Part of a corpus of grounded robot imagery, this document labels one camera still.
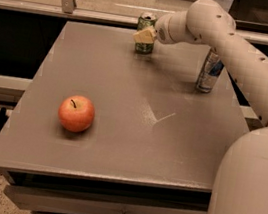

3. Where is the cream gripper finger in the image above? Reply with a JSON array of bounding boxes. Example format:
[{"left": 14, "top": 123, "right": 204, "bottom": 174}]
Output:
[{"left": 133, "top": 26, "right": 156, "bottom": 44}]

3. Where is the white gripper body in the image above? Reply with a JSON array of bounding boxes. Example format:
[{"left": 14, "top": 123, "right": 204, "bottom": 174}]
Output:
[{"left": 155, "top": 13, "right": 174, "bottom": 45}]

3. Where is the green soda can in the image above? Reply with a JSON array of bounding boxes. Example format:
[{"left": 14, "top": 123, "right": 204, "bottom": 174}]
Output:
[{"left": 133, "top": 12, "right": 157, "bottom": 54}]

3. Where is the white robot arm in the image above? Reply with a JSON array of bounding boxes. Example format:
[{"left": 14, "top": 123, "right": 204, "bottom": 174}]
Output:
[{"left": 133, "top": 0, "right": 268, "bottom": 214}]

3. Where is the silver blue energy drink can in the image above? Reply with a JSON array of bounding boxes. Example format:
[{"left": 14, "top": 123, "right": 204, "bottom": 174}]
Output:
[{"left": 196, "top": 48, "right": 224, "bottom": 93}]

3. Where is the red apple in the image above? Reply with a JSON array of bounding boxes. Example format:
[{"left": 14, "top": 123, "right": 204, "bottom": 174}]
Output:
[{"left": 58, "top": 95, "right": 95, "bottom": 133}]

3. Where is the grey drawer cabinet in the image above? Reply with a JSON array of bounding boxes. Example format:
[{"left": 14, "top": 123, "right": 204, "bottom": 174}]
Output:
[{"left": 0, "top": 22, "right": 247, "bottom": 214}]

